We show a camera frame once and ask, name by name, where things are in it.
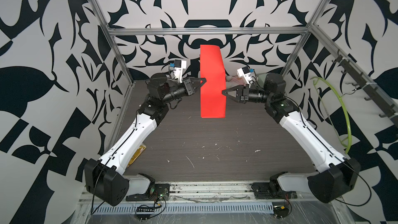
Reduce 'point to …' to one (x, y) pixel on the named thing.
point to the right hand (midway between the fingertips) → (224, 93)
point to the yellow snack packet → (139, 151)
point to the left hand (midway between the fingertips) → (204, 77)
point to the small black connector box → (280, 211)
